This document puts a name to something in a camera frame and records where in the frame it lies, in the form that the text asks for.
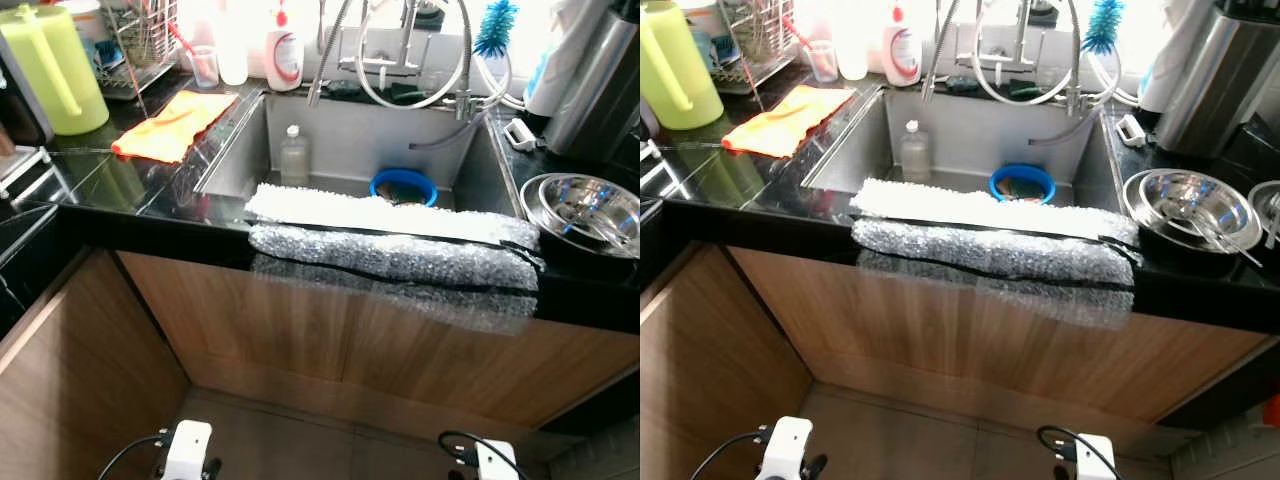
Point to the large steel bowl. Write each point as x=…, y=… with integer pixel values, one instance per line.
x=600, y=200
x=1180, y=195

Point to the wooden side cabinet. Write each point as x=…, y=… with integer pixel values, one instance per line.
x=70, y=380
x=710, y=370

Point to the wooden sink cabinet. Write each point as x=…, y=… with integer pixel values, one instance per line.
x=1000, y=340
x=350, y=350

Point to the clear plastic bottle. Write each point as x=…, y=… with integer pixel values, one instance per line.
x=295, y=160
x=915, y=155

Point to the blue plastic bowl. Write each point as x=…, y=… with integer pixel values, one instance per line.
x=998, y=185
x=380, y=190

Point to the orange cleaning cloth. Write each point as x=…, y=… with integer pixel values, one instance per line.
x=785, y=122
x=170, y=125

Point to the stainless steel sink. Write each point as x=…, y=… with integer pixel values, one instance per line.
x=970, y=135
x=350, y=140

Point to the wide steel plate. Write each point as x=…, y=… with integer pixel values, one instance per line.
x=1260, y=200
x=1132, y=210
x=530, y=215

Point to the small clear cup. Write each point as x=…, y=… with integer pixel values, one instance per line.
x=825, y=62
x=205, y=68

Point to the dark teal sponge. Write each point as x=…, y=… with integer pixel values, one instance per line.
x=343, y=89
x=965, y=85

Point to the plain white bottle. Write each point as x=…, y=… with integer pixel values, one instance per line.
x=232, y=50
x=852, y=45

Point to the white red-label soap bottle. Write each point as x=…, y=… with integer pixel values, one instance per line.
x=902, y=50
x=284, y=55

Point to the green scouring sponge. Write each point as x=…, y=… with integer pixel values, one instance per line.
x=1027, y=90
x=410, y=95

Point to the yellow-green plastic pitcher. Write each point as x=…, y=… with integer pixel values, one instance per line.
x=680, y=60
x=45, y=70

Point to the steel knife block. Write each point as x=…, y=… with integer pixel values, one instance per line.
x=1215, y=85
x=590, y=90

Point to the small white clip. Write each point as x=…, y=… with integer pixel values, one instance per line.
x=520, y=133
x=1130, y=130

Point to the orange plastic object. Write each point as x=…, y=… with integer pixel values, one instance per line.
x=1272, y=412

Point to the blue bottle brush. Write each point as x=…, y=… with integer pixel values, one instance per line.
x=1103, y=28
x=495, y=30

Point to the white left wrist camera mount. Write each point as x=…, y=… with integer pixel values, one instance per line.
x=187, y=450
x=785, y=450

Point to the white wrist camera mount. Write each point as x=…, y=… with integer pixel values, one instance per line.
x=497, y=462
x=785, y=450
x=1093, y=460
x=187, y=450

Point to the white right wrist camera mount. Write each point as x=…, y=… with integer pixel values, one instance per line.
x=1093, y=460
x=497, y=462

